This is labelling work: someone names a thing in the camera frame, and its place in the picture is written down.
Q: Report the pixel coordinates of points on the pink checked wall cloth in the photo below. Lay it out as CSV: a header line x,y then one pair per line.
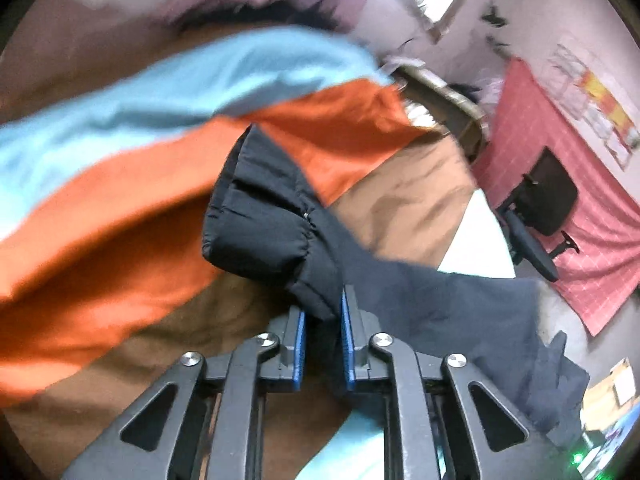
x,y
600,240

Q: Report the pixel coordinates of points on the small wooden stand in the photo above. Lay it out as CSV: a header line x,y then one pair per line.
x,y
612,395

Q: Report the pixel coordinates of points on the black office chair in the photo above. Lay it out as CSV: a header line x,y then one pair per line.
x,y
550,195

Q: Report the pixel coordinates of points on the wooden desk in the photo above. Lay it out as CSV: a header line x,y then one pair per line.
x,y
450,100

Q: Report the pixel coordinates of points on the dark navy padded jacket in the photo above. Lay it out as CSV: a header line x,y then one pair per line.
x,y
260,210

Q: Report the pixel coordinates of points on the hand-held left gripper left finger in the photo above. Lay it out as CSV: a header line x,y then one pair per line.
x,y
300,350

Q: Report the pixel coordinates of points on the wall poster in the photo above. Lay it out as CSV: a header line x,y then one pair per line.
x,y
600,95

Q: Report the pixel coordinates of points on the blue orange brown striped blanket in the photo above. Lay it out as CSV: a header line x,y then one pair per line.
x,y
125,240

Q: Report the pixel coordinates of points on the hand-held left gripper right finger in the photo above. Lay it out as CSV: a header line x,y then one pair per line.
x,y
347,342

